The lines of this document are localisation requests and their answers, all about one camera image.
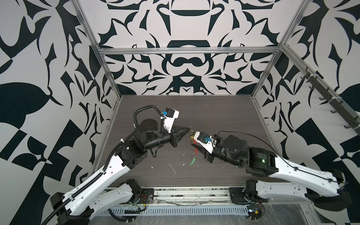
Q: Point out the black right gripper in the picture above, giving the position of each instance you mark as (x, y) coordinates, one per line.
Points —
(207, 154)

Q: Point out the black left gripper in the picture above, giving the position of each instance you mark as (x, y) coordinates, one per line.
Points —
(175, 135)

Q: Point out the large metal keyring red handle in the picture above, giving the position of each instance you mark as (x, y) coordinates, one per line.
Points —
(192, 133)

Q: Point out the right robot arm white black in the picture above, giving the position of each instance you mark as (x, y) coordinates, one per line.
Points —
(297, 182)

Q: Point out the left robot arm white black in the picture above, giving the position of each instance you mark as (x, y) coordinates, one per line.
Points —
(152, 130)

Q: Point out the green key tag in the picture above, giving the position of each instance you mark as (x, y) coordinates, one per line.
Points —
(193, 161)

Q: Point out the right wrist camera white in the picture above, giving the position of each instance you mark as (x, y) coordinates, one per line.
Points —
(205, 140)

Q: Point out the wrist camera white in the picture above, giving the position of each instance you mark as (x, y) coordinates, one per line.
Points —
(168, 117)
(205, 140)

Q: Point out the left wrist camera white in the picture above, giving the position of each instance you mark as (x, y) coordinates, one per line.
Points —
(168, 117)

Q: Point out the aluminium front rail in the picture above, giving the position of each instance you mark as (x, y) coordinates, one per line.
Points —
(191, 195)

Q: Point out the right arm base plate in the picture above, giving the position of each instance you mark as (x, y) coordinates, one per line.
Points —
(239, 195)

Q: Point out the white slotted cable duct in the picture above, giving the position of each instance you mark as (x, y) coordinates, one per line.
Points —
(194, 210)

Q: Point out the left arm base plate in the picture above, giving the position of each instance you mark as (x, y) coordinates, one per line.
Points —
(145, 196)

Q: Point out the black wall hook rail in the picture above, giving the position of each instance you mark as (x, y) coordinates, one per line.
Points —
(329, 96)

